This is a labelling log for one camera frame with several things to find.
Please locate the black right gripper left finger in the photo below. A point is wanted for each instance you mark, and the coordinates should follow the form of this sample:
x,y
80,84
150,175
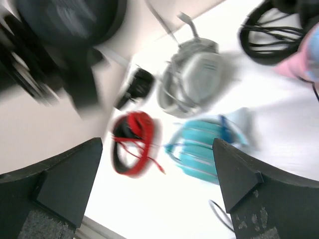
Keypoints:
x,y
47,200

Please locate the teal cat ear headphones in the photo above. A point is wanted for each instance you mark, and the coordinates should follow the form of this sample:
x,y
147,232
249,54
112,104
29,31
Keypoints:
x,y
191,146

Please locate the black Panasonic headphones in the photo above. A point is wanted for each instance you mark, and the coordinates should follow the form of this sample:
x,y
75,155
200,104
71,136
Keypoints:
x,y
51,45

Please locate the black wrapped headphones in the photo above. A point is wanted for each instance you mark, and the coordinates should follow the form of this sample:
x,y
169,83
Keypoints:
x,y
268,44

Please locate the small black headphones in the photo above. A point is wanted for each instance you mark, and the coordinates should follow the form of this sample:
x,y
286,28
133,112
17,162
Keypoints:
x,y
139,87

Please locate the red black headphones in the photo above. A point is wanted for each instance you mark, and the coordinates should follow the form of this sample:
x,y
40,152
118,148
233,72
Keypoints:
x,y
138,128

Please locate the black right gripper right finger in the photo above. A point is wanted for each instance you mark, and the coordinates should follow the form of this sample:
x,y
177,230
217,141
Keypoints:
x,y
265,202

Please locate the grey white headphones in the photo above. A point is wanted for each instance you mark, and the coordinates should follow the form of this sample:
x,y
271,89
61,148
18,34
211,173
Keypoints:
x,y
192,76

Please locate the pink and blue headphones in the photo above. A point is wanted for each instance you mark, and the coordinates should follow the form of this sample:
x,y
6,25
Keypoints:
x,y
305,62

